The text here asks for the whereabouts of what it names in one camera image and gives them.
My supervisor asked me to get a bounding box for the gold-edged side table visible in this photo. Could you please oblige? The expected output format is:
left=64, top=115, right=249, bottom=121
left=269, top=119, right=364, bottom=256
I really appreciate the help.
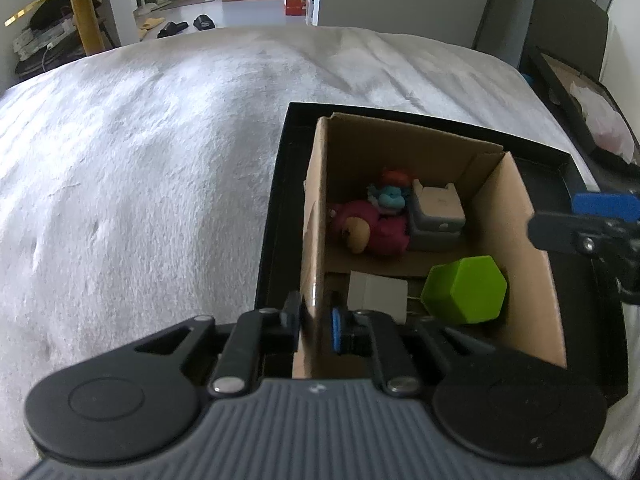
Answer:
left=4, top=0, right=111, bottom=79

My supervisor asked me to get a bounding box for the grey bunny cube toy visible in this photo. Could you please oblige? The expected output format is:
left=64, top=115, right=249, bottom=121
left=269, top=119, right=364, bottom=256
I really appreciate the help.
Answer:
left=408, top=179, right=465, bottom=252

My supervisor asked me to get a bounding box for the white bed blanket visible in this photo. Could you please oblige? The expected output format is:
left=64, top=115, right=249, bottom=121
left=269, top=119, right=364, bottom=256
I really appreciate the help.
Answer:
left=1, top=26, right=639, bottom=479

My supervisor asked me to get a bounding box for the red blue beer-mug figurine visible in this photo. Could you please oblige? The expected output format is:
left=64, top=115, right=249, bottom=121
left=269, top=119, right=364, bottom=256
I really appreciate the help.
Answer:
left=368, top=168, right=412, bottom=214

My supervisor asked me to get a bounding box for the black slipper left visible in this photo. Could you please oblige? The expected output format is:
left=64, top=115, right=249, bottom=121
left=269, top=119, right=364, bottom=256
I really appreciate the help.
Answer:
left=157, top=21, right=189, bottom=39

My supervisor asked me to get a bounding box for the pink cartoon figurine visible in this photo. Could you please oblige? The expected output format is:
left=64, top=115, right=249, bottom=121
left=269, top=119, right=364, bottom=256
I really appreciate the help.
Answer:
left=328, top=200, right=410, bottom=258

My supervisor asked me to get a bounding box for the white plastic bag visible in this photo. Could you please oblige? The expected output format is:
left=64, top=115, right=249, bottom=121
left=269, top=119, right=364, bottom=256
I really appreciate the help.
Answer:
left=570, top=82, right=634, bottom=162

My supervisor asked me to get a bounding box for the white charger cube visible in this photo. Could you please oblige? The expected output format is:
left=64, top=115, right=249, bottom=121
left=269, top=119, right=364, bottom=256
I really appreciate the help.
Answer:
left=347, top=271, right=408, bottom=324

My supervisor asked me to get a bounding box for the brown cardboard box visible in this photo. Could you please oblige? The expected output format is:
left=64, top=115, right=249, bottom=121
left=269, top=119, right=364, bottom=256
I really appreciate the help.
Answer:
left=294, top=114, right=566, bottom=378

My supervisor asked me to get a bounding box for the black tray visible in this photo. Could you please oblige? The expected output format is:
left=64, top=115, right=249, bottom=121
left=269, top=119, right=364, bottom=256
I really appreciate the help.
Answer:
left=256, top=103, right=629, bottom=403

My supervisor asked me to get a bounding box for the black slipper right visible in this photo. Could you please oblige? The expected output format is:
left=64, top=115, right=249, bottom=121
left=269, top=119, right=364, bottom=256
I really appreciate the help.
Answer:
left=193, top=14, right=216, bottom=30

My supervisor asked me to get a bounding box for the black slipper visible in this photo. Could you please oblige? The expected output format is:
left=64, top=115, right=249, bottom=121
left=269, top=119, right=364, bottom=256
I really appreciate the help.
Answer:
left=193, top=14, right=216, bottom=30
left=157, top=21, right=189, bottom=39

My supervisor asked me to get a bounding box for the green hexagonal box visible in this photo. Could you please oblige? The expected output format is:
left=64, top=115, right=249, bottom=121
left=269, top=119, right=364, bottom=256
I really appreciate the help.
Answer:
left=420, top=256, right=508, bottom=325

